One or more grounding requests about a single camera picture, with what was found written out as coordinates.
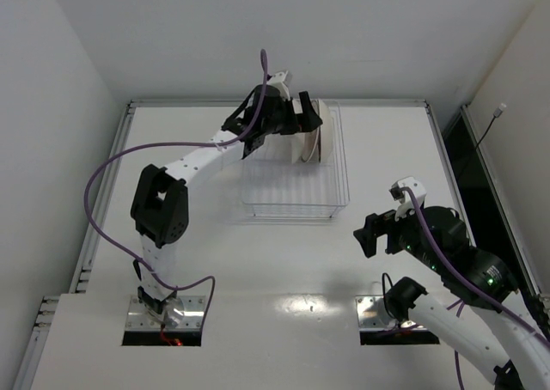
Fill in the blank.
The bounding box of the large flower pattern plate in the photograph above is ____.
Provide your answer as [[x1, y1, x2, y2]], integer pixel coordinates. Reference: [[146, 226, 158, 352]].
[[317, 100, 334, 163]]

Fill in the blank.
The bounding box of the sunburst pattern plate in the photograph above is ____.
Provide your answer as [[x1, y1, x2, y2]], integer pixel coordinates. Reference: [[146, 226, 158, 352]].
[[300, 130, 321, 162]]

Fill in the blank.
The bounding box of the small flower pattern plate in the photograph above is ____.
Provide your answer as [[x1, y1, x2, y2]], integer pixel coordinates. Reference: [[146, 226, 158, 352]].
[[281, 91, 306, 163]]

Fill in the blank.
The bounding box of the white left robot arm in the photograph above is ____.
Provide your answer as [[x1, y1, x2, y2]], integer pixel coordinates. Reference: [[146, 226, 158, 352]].
[[131, 86, 333, 316]]

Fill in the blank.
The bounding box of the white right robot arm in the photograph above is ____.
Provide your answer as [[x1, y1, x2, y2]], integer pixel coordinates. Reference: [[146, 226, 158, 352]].
[[353, 206, 549, 389]]

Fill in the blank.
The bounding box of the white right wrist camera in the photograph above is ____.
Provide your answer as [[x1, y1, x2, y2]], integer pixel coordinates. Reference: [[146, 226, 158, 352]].
[[389, 176, 427, 222]]

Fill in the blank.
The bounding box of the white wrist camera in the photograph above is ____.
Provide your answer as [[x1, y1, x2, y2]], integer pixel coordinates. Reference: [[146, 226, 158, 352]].
[[389, 176, 427, 222], [267, 70, 292, 101]]

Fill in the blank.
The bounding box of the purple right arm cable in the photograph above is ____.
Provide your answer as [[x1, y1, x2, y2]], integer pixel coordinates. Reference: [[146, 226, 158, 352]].
[[377, 186, 550, 390]]

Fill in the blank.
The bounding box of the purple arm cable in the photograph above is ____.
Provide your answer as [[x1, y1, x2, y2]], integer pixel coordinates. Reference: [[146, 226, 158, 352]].
[[377, 186, 550, 390], [83, 48, 272, 322]]

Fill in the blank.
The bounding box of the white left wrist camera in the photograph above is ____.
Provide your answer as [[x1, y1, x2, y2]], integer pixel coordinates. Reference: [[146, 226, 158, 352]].
[[267, 70, 292, 101]]

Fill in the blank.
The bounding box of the white wire dish rack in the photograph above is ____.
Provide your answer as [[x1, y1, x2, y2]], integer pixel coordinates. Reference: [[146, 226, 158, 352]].
[[240, 101, 350, 222]]

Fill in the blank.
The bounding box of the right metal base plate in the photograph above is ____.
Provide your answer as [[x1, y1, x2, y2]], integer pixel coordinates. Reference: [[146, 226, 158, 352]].
[[355, 295, 426, 332]]

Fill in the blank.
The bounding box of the metal base plate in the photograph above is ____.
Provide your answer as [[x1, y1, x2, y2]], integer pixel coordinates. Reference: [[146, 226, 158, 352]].
[[355, 295, 426, 332], [125, 296, 206, 332]]

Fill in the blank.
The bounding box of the black wall cable with plug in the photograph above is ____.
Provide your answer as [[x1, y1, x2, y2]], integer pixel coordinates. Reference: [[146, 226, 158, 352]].
[[474, 102, 508, 150]]

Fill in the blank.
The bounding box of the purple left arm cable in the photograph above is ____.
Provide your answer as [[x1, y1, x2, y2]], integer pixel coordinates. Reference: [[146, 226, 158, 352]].
[[83, 48, 272, 322]]

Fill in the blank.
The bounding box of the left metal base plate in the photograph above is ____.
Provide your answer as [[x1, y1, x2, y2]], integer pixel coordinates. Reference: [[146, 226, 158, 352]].
[[125, 296, 206, 332]]

